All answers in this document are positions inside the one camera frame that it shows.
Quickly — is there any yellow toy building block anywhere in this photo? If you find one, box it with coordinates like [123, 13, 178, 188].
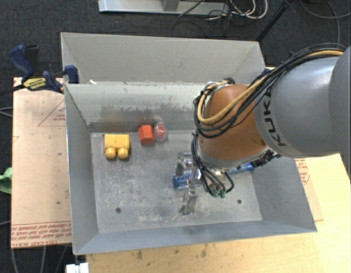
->
[103, 133, 131, 160]

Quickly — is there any blue brush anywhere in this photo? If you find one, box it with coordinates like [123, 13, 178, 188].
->
[172, 163, 254, 192]

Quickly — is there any red cube block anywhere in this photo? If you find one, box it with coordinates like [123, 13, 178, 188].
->
[137, 125, 156, 146]

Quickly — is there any clear plastic thing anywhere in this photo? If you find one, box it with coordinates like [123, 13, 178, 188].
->
[175, 151, 194, 177]

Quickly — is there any clear cup with red inside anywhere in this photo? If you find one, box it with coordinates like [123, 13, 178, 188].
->
[153, 121, 168, 142]

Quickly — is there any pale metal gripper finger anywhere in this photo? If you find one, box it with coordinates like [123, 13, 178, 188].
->
[178, 192, 190, 214]
[187, 193, 199, 216]

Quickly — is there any brown cardboard board red print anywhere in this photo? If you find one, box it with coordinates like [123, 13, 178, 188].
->
[10, 77, 324, 249]

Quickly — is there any grey metal bin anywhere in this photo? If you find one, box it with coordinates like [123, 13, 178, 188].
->
[60, 32, 317, 256]

